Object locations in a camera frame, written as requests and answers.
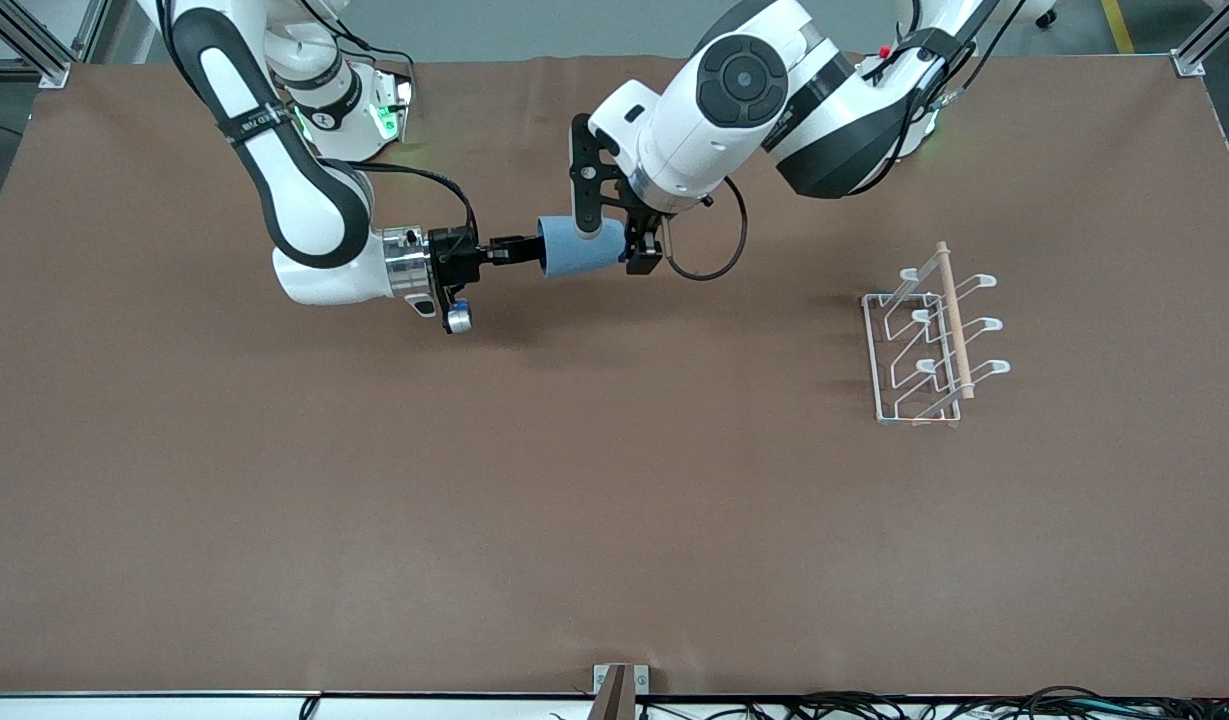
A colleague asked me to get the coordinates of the blue cup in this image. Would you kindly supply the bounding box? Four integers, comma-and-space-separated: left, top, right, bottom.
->
537, 214, 628, 280

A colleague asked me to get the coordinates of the brown table cover mat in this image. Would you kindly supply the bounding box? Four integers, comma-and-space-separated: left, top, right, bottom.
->
0, 52, 1229, 698

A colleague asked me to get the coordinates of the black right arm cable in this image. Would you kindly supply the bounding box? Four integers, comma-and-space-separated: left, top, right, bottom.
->
344, 160, 478, 241

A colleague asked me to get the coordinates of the white wire cup holder rack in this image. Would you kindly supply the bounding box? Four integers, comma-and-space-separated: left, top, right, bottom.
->
862, 241, 1012, 429

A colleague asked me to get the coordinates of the grey metal bracket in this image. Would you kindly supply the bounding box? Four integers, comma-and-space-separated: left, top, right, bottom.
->
592, 663, 651, 697

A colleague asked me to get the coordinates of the brown upright post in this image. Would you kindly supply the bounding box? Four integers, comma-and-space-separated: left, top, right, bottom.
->
589, 665, 636, 720

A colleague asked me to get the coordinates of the aluminium frame post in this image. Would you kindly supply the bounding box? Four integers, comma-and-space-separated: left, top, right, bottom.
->
0, 0, 72, 89
1172, 0, 1229, 78

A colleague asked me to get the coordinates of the black cable bundle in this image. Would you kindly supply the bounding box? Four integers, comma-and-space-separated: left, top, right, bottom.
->
634, 685, 1229, 720

